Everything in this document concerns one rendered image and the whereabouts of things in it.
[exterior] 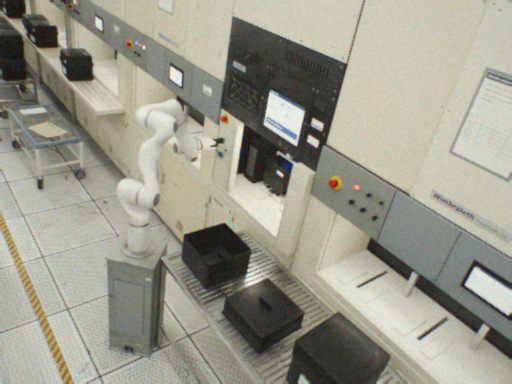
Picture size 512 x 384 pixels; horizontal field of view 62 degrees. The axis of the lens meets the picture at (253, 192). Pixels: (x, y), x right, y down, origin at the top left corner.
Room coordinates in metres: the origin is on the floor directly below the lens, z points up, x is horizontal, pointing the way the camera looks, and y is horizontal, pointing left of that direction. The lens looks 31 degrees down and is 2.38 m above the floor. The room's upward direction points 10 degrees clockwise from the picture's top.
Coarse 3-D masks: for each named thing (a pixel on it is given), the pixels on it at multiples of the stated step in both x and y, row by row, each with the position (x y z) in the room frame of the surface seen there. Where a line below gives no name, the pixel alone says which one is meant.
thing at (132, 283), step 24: (120, 240) 1.88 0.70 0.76; (168, 240) 1.97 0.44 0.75; (120, 264) 1.73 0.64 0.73; (144, 264) 1.73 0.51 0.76; (120, 288) 1.72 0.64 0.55; (144, 288) 1.72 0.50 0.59; (120, 312) 1.72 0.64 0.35; (144, 312) 1.72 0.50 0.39; (120, 336) 1.73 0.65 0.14; (144, 336) 1.72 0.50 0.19
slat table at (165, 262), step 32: (256, 256) 1.97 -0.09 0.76; (160, 288) 1.79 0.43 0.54; (192, 288) 1.61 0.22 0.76; (224, 288) 1.66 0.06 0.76; (288, 288) 1.75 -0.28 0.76; (160, 320) 1.79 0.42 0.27; (224, 320) 1.44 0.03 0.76; (320, 320) 1.56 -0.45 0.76; (256, 352) 1.29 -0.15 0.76; (288, 352) 1.33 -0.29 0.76
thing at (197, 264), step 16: (224, 224) 2.00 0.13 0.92; (192, 240) 1.86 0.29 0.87; (208, 240) 1.94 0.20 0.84; (224, 240) 1.98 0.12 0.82; (240, 240) 1.88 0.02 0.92; (192, 256) 1.74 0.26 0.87; (208, 256) 1.88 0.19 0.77; (224, 256) 1.90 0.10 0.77; (240, 256) 1.75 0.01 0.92; (192, 272) 1.72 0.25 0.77; (208, 272) 1.62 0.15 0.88; (224, 272) 1.69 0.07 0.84; (240, 272) 1.76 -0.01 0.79; (208, 288) 1.63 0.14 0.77
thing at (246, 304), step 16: (256, 288) 1.59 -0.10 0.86; (272, 288) 1.62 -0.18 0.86; (224, 304) 1.49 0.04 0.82; (240, 304) 1.47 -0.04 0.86; (256, 304) 1.49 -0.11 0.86; (272, 304) 1.51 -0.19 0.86; (288, 304) 1.53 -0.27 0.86; (240, 320) 1.40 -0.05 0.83; (256, 320) 1.39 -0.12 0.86; (272, 320) 1.41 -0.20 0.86; (288, 320) 1.42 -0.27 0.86; (256, 336) 1.31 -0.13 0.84; (272, 336) 1.34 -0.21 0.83
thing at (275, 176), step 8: (280, 152) 2.63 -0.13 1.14; (272, 160) 2.60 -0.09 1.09; (280, 160) 2.65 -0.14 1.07; (288, 160) 2.54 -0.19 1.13; (272, 168) 2.51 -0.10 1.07; (280, 168) 2.46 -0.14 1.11; (264, 176) 2.55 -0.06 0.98; (272, 176) 2.50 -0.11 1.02; (280, 176) 2.44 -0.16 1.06; (288, 176) 2.42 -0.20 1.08; (272, 184) 2.49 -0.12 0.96; (280, 184) 2.43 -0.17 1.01; (288, 184) 2.43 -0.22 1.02; (280, 192) 2.42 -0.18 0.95
